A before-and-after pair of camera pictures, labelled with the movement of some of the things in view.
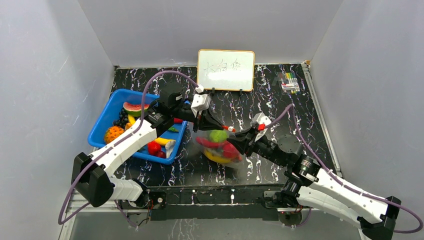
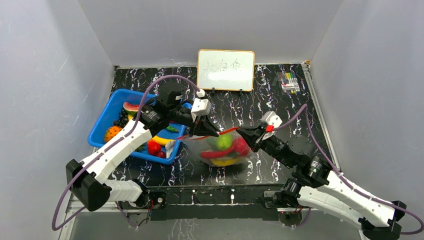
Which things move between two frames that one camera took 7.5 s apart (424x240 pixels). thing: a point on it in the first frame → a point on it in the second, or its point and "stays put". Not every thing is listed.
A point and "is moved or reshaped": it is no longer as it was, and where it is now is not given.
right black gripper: (250, 138) stays put
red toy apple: (230, 151) is moved or reshaped
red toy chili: (210, 143) → (232, 149)
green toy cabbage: (218, 135) is moved or reshaped
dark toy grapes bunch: (123, 119) stays put
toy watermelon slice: (134, 109) stays put
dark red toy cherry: (161, 154) stays put
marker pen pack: (288, 83) stays put
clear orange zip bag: (217, 150) is moved or reshaped
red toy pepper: (153, 147) stays put
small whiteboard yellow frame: (225, 70) stays put
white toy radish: (169, 147) stays put
